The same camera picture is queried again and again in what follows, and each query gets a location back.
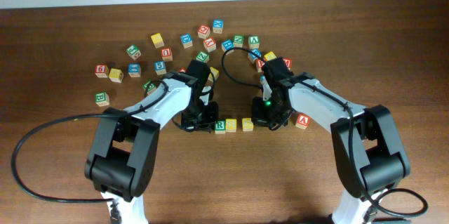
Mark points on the green R block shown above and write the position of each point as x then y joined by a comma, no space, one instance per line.
220,127

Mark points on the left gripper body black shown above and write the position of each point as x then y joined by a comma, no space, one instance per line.
200,121

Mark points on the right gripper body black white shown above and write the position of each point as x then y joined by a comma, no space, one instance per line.
271,112

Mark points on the green J block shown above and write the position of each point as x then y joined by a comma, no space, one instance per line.
133,51

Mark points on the green b block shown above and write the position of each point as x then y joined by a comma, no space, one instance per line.
101,99
149,87

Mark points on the red Y block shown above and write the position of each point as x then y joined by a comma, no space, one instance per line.
209,44

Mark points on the yellow block right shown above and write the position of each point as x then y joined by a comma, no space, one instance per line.
269,56

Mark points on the yellow block top left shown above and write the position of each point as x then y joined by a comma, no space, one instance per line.
157,40

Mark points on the green Z block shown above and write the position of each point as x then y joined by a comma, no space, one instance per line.
203,57

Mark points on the blue H block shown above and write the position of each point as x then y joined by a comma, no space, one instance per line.
227,46

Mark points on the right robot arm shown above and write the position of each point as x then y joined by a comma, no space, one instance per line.
369,153

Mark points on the red U block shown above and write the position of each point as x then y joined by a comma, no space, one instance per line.
166,54

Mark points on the yellow block centre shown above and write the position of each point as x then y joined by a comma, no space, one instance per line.
214,74

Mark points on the yellow W block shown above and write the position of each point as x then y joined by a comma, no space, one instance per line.
116,75

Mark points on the green B block left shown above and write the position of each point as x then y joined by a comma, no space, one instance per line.
101,99

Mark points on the green B block centre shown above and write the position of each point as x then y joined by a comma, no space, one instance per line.
149,87

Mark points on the red 6 block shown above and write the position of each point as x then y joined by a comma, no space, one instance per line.
101,71

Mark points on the green V block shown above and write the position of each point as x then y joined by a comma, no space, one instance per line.
253,42

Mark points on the green N block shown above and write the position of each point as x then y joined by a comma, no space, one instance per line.
238,40

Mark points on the red E block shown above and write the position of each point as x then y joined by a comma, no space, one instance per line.
259,65

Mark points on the blue X block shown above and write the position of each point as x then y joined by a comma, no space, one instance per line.
218,26

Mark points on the red M block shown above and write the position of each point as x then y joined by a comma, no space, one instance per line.
288,63

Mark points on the red C block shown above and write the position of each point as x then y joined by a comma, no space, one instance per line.
203,32

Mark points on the red A block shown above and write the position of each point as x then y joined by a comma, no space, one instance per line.
302,121

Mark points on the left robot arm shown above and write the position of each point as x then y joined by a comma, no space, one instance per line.
122,157

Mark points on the blue D block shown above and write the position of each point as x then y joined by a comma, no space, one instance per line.
186,40

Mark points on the blue P block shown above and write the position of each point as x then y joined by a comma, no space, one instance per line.
254,55

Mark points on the yellow S block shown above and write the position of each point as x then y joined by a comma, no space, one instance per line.
247,124
231,125

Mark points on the blue 5 block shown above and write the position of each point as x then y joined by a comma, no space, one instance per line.
160,67

